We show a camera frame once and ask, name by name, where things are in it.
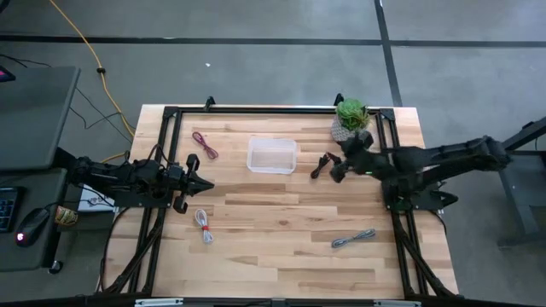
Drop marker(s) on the printed drink can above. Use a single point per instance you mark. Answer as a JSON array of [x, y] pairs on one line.
[[66, 216]]

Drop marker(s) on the dark grey desk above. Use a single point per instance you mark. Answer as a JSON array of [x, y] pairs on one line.
[[30, 111]]

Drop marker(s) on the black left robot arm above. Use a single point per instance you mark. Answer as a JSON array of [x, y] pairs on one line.
[[111, 175]]

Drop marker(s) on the black backlit keyboard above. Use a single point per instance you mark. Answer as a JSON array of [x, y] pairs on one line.
[[7, 209]]

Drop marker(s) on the potted green succulent plant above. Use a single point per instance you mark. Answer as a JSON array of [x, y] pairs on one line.
[[352, 115]]

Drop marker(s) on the black metal stand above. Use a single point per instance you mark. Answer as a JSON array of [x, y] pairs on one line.
[[522, 179]]

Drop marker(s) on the black computer mouse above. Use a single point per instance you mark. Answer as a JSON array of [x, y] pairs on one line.
[[32, 226]]

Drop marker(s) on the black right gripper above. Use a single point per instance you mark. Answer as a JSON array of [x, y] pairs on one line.
[[362, 160]]

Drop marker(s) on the clear plastic container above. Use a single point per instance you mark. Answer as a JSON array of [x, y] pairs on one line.
[[272, 155]]

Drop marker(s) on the silver metal bracket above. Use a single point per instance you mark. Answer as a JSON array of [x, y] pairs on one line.
[[396, 303], [158, 302]]

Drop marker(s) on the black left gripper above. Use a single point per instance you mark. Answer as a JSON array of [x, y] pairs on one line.
[[182, 181]]

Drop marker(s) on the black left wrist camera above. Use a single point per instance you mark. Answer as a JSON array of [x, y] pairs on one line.
[[174, 172]]

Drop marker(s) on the black table clamp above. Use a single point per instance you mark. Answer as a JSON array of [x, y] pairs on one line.
[[338, 99], [209, 102]]

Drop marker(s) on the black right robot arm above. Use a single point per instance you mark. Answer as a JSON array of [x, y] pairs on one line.
[[435, 160]]

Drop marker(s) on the white printed paper sheet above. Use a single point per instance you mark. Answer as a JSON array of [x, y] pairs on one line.
[[94, 200]]

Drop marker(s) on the black aluminium table frame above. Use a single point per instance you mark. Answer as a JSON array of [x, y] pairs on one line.
[[256, 110]]

